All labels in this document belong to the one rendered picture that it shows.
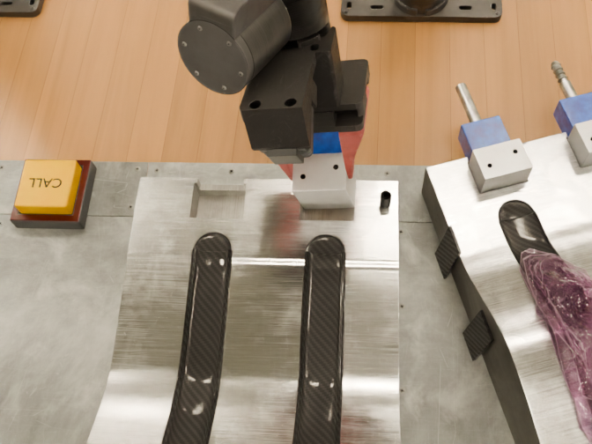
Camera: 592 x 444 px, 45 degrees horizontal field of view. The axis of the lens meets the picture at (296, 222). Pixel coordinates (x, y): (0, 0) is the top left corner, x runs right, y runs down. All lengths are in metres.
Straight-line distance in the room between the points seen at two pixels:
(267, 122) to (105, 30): 0.53
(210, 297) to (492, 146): 0.32
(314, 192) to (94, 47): 0.44
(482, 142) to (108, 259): 0.42
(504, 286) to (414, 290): 0.11
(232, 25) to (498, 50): 0.52
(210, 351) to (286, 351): 0.07
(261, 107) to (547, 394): 0.34
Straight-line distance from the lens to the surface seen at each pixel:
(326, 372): 0.66
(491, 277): 0.71
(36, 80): 0.98
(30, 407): 0.80
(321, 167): 0.65
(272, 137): 0.51
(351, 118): 0.59
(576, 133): 0.79
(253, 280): 0.68
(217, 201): 0.75
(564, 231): 0.76
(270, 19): 0.50
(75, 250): 0.84
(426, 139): 0.85
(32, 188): 0.85
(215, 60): 0.50
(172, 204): 0.72
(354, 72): 0.61
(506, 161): 0.75
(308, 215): 0.73
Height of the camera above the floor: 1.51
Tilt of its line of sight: 64 degrees down
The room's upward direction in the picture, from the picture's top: 9 degrees counter-clockwise
